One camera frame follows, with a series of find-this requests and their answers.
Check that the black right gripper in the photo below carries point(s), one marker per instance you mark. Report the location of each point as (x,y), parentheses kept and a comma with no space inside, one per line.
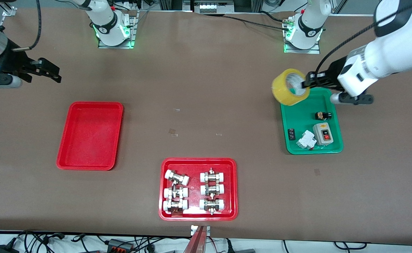
(13,60)

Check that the white circuit breaker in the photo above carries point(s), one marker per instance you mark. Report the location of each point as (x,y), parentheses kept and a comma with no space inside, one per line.
(306,140)

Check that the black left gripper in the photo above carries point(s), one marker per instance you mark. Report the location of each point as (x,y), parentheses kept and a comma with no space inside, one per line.
(333,73)

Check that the grey push button switch box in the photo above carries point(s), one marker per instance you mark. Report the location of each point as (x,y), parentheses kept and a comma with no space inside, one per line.
(323,134)

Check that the red tray with fittings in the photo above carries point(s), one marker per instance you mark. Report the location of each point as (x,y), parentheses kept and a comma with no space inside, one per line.
(194,168)

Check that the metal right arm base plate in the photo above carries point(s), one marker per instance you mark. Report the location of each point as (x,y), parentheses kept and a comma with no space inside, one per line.
(132,28)

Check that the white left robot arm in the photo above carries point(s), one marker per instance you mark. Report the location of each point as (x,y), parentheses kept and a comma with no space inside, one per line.
(385,59)

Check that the empty red plastic tray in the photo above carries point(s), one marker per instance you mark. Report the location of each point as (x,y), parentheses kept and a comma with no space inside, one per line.
(90,137)

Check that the small metal bracket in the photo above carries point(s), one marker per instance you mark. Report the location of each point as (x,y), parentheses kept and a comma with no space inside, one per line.
(193,230)

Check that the green plastic tray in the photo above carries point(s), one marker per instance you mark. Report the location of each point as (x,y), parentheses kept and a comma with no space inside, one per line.
(300,140)

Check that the red metal bar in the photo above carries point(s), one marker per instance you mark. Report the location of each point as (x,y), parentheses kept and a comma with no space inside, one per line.
(196,242)

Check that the aluminium frame profile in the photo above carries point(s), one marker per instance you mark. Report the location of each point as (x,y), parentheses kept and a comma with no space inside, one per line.
(334,5)
(9,10)

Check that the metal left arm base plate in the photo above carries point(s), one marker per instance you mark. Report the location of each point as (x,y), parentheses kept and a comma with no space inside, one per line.
(302,50)

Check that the small black gold component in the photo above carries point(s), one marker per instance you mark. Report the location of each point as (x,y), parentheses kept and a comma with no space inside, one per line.
(323,115)

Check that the yellow tape roll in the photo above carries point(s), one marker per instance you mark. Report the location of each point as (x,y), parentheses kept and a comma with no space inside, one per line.
(281,89)

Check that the white power strip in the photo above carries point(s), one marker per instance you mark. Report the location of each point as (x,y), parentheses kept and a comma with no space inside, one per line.
(207,7)

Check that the white metal pipe fitting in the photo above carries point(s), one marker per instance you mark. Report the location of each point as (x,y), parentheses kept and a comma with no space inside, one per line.
(175,193)
(177,177)
(212,176)
(212,189)
(175,205)
(211,205)

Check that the small black terminal block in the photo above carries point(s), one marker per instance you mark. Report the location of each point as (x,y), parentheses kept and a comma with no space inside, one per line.
(291,134)

